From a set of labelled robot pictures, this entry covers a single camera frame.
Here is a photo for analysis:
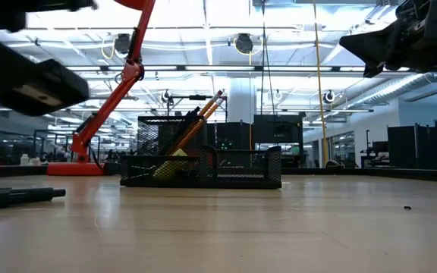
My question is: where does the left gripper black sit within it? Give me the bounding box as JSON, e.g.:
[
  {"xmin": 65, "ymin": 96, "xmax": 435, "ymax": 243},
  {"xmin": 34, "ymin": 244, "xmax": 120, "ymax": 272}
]
[{"xmin": 0, "ymin": 36, "xmax": 90, "ymax": 117}]

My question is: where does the orange pencil pink eraser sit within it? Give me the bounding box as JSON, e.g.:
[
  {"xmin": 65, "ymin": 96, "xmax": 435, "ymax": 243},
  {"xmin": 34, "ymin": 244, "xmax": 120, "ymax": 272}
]
[
  {"xmin": 172, "ymin": 96, "xmax": 227, "ymax": 156},
  {"xmin": 167, "ymin": 89, "xmax": 224, "ymax": 156}
]

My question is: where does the white building column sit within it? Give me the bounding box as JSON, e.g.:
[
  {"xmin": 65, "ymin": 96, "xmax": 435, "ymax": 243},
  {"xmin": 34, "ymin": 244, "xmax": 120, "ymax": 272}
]
[{"xmin": 228, "ymin": 77, "xmax": 256, "ymax": 124}]

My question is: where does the red desk lamp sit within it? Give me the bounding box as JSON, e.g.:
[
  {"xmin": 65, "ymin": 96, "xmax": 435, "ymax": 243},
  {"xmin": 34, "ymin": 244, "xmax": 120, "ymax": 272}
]
[{"xmin": 46, "ymin": 0, "xmax": 157, "ymax": 177}]

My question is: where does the black room divider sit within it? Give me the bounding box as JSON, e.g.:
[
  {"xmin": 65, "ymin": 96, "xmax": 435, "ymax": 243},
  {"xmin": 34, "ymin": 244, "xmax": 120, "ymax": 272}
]
[{"xmin": 387, "ymin": 120, "xmax": 437, "ymax": 171}]

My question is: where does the small yellow eraser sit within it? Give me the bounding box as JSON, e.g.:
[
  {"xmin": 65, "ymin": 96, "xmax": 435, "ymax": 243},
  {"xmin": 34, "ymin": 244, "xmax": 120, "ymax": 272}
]
[{"xmin": 152, "ymin": 148, "xmax": 193, "ymax": 180}]

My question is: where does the black equipment cabinet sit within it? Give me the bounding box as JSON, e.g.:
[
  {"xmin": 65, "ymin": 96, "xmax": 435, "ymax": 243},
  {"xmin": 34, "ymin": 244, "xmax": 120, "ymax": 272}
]
[
  {"xmin": 253, "ymin": 114, "xmax": 303, "ymax": 168},
  {"xmin": 206, "ymin": 121, "xmax": 254, "ymax": 151}
]

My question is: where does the black mesh desk organizer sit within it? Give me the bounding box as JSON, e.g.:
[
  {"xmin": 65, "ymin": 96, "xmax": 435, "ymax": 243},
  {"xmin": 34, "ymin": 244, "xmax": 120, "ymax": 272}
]
[{"xmin": 119, "ymin": 115, "xmax": 282, "ymax": 190}]

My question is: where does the small binder clip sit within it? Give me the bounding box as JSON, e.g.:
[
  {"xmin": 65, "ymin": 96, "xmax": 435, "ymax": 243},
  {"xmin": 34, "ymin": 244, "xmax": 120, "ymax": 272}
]
[{"xmin": 126, "ymin": 164, "xmax": 155, "ymax": 180}]

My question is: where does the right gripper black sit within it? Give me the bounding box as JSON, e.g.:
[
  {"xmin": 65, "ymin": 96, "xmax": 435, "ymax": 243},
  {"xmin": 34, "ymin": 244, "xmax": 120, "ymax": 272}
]
[{"xmin": 338, "ymin": 0, "xmax": 437, "ymax": 79}]

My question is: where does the black lamp power cord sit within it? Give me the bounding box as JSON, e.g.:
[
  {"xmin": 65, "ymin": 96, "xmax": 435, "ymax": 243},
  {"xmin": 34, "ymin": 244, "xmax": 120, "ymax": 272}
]
[{"xmin": 87, "ymin": 143, "xmax": 108, "ymax": 171}]

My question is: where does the yellow hanging cable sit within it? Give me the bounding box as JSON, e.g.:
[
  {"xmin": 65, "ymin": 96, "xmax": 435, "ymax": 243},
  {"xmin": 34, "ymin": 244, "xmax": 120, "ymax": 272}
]
[{"xmin": 312, "ymin": 0, "xmax": 341, "ymax": 168}]

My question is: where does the black framed glass enclosure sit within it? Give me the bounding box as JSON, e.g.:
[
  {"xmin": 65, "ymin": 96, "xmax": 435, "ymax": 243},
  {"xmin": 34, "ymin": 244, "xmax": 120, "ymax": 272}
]
[{"xmin": 32, "ymin": 129, "xmax": 102, "ymax": 165}]

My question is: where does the black aluminium table frame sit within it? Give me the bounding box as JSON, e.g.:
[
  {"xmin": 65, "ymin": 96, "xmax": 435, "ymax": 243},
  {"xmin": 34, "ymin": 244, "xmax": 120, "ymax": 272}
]
[{"xmin": 0, "ymin": 162, "xmax": 437, "ymax": 184}]

